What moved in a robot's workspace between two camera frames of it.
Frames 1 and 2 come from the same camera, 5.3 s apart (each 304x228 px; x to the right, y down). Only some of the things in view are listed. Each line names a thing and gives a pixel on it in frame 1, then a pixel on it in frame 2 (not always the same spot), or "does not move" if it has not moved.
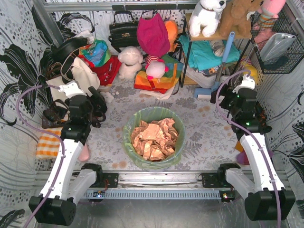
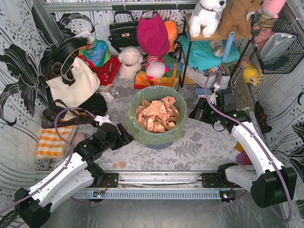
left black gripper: (99, 104) -> (118, 137)
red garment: (106, 72) does not move
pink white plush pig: (156, 67) does not move
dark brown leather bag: (54, 116) does not move
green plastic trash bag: (150, 114) -> (147, 94)
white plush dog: (205, 17) does not move
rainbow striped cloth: (163, 84) does not move
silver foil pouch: (275, 45) does not move
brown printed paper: (154, 140) -> (158, 116)
